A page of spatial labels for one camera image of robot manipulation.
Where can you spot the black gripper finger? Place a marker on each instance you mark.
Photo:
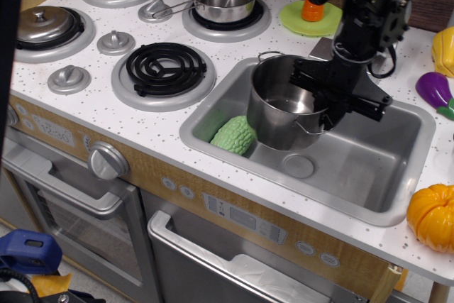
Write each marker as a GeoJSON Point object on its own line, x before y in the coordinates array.
{"type": "Point", "coordinates": [332, 117]}
{"type": "Point", "coordinates": [320, 102]}

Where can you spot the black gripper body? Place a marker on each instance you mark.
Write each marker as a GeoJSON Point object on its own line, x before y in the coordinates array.
{"type": "Point", "coordinates": [344, 84]}

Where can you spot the steel pot with handles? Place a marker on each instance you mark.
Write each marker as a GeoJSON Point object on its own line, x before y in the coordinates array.
{"type": "Point", "coordinates": [281, 113]}

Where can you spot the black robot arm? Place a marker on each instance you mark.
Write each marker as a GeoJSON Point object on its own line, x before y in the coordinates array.
{"type": "Point", "coordinates": [368, 27]}

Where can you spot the grey toy sink basin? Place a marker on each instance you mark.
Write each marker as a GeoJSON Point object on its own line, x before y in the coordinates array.
{"type": "Point", "coordinates": [363, 168]}

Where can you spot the grey toy faucet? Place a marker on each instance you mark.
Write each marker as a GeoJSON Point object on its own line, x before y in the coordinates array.
{"type": "Point", "coordinates": [322, 51]}

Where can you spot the orange toy carrot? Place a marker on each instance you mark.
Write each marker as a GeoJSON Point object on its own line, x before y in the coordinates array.
{"type": "Point", "coordinates": [312, 12]}

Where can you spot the green plastic plate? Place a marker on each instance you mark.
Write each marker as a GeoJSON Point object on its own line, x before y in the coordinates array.
{"type": "Point", "coordinates": [290, 16]}

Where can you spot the green bumpy bitter gourd toy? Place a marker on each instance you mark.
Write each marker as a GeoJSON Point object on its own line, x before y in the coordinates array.
{"type": "Point", "coordinates": [235, 136]}

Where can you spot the purple toy eggplant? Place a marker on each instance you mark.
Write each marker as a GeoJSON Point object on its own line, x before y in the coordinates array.
{"type": "Point", "coordinates": [433, 88]}

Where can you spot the yellow toy bell pepper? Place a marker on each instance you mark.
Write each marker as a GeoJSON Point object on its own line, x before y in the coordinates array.
{"type": "Point", "coordinates": [442, 52]}

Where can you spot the orange toy pumpkin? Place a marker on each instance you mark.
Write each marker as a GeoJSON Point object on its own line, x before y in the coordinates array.
{"type": "Point", "coordinates": [430, 216]}

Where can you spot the black coil burner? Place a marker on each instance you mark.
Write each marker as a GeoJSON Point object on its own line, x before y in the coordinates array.
{"type": "Point", "coordinates": [165, 69]}

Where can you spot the grey stove knob centre back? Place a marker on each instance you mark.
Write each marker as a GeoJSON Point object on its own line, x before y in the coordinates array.
{"type": "Point", "coordinates": [156, 10]}

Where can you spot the grey stove knob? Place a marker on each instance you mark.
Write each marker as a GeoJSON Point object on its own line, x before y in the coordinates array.
{"type": "Point", "coordinates": [156, 10]}
{"type": "Point", "coordinates": [115, 43]}
{"type": "Point", "coordinates": [69, 80]}

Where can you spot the toy dishwasher door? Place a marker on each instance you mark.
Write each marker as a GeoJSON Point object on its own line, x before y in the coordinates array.
{"type": "Point", "coordinates": [200, 262]}

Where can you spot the grey stove knob middle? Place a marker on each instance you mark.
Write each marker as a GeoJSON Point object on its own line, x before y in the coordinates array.
{"type": "Point", "coordinates": [115, 43]}

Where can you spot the silver oven dial knob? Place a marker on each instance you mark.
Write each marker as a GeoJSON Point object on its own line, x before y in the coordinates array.
{"type": "Point", "coordinates": [105, 162]}

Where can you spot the toy oven door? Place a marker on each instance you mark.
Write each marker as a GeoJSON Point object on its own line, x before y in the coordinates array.
{"type": "Point", "coordinates": [99, 224]}

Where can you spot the grey stove knob front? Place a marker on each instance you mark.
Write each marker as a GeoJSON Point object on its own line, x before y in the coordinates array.
{"type": "Point", "coordinates": [69, 80]}

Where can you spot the domed steel lid, left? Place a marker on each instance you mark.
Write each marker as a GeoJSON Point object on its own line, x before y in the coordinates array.
{"type": "Point", "coordinates": [46, 24]}

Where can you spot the silver dial knob left edge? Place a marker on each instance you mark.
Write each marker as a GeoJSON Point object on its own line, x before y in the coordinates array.
{"type": "Point", "coordinates": [11, 116]}

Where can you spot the blue clamp tool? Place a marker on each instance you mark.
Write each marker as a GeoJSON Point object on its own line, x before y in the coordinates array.
{"type": "Point", "coordinates": [30, 252]}

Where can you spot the steel saucepan with wire handle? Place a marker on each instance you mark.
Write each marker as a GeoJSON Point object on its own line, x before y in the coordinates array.
{"type": "Point", "coordinates": [217, 11]}

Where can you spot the dark foreground post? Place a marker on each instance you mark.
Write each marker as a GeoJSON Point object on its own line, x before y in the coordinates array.
{"type": "Point", "coordinates": [10, 10]}

